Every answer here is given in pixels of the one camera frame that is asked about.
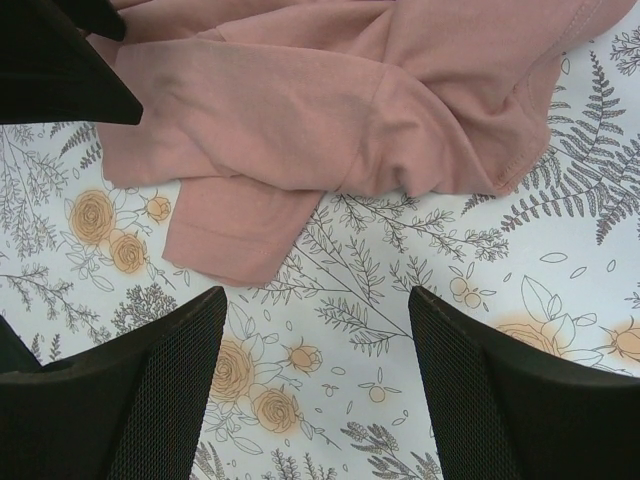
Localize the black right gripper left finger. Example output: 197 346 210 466
1 287 227 479

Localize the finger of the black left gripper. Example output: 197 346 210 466
76 0 126 41
1 0 143 125

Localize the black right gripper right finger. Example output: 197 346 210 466
408 287 639 479

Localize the pink t shirt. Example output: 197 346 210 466
89 0 632 286

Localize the floral patterned table mat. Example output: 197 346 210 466
1 13 639 479

